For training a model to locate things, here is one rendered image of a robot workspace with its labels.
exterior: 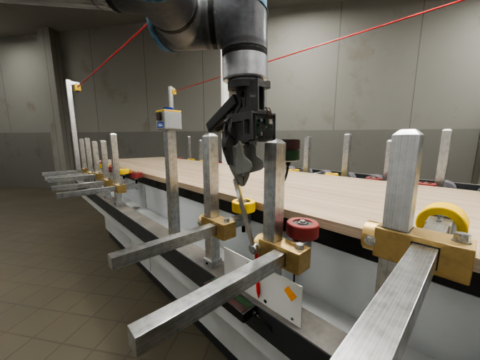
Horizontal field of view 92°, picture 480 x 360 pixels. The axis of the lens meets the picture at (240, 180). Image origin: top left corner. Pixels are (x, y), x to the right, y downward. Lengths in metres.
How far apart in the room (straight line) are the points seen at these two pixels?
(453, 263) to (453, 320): 0.31
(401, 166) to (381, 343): 0.26
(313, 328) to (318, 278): 0.22
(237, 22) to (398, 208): 0.41
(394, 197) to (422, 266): 0.11
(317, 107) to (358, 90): 0.71
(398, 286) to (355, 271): 0.44
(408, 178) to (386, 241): 0.10
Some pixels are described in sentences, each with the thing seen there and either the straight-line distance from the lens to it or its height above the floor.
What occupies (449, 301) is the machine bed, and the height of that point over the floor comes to 0.77.
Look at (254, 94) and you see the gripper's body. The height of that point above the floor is 1.19.
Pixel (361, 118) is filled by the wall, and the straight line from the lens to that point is 4.59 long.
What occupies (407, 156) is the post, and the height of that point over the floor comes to 1.08.
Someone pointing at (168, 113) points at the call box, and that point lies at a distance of 0.91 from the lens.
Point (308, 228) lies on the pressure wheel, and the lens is 0.57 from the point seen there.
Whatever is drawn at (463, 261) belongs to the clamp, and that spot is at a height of 0.95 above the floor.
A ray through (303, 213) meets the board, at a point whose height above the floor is 0.90.
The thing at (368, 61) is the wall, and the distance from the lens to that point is 4.77.
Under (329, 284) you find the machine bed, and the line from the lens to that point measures 0.80.
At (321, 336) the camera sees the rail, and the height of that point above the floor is 0.70.
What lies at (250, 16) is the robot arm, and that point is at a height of 1.32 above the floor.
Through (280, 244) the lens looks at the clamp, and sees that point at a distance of 0.56.
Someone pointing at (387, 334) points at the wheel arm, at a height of 0.96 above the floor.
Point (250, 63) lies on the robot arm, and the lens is 0.47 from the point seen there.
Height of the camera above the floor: 1.11
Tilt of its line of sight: 10 degrees down
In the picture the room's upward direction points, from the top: straight up
